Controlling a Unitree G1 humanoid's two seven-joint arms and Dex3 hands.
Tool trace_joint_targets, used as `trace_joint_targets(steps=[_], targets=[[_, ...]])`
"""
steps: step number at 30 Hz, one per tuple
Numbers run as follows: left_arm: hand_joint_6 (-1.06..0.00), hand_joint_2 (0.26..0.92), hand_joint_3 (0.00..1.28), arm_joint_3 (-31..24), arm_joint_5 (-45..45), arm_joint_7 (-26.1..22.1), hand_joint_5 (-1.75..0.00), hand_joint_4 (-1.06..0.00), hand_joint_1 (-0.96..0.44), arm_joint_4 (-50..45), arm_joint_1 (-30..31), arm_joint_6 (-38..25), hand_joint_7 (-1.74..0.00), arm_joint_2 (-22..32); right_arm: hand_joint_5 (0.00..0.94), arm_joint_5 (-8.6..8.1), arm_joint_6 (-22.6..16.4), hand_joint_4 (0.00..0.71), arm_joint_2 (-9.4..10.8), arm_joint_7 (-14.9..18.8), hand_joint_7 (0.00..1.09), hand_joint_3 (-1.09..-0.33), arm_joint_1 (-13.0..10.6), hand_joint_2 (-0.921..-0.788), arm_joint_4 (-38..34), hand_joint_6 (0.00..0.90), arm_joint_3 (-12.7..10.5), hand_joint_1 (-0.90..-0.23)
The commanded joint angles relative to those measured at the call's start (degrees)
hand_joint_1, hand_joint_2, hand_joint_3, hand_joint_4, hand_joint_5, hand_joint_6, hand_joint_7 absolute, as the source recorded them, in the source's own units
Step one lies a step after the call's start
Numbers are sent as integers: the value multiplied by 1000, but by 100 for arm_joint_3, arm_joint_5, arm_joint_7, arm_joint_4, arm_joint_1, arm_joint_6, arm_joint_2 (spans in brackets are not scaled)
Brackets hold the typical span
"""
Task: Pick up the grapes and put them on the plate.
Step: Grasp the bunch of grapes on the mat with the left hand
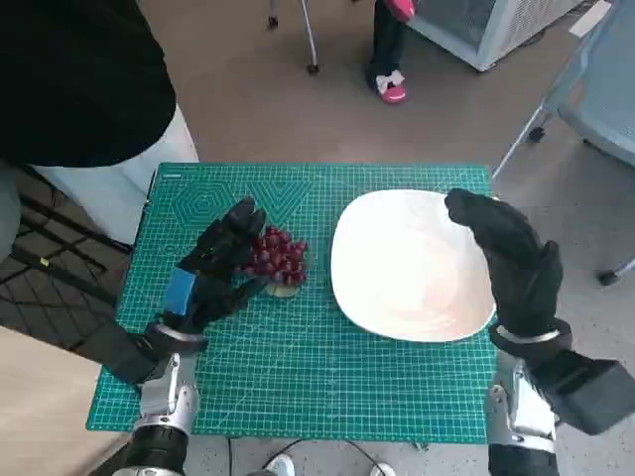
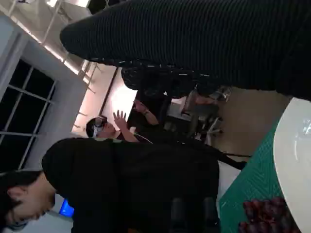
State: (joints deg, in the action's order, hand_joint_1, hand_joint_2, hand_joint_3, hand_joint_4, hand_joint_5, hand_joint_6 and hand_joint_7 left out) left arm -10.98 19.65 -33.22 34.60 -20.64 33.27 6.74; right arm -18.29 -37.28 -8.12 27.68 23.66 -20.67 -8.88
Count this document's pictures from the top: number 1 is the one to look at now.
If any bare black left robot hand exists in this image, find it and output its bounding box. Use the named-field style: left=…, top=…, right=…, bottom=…
left=161, top=196, right=273, bottom=339

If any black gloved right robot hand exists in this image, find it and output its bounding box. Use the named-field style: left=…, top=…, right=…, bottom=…
left=444, top=187, right=566, bottom=343

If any red toy grape bunch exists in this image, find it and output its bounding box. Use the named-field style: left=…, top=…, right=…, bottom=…
left=240, top=225, right=310, bottom=298

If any white square plate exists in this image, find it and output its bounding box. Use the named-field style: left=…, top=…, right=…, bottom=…
left=329, top=189, right=498, bottom=344

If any green cutting mat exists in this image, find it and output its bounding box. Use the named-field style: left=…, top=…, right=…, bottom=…
left=85, top=162, right=499, bottom=444

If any black metal grid rack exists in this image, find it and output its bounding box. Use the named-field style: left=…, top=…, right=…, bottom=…
left=0, top=166, right=136, bottom=359

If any blue-grey chair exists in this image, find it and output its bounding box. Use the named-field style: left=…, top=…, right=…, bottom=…
left=490, top=0, right=635, bottom=288

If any white perforated cabinet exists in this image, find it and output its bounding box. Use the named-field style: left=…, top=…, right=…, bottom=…
left=406, top=0, right=589, bottom=73

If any person in black top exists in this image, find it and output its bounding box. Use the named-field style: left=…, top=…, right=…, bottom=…
left=0, top=0, right=200, bottom=259

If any person with pink shoe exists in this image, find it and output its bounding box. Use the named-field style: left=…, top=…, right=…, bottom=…
left=365, top=0, right=418, bottom=105

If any metal chair leg with caster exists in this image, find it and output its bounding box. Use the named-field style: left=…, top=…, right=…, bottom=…
left=267, top=0, right=321, bottom=76

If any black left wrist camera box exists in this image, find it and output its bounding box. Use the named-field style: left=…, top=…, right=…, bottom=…
left=100, top=331, right=161, bottom=387

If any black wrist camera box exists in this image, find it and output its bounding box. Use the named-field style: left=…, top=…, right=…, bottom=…
left=100, top=331, right=161, bottom=387
left=538, top=348, right=635, bottom=437

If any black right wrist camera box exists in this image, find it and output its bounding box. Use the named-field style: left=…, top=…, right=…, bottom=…
left=538, top=348, right=635, bottom=437

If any black floor cable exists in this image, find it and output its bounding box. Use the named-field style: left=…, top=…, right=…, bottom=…
left=226, top=435, right=379, bottom=476

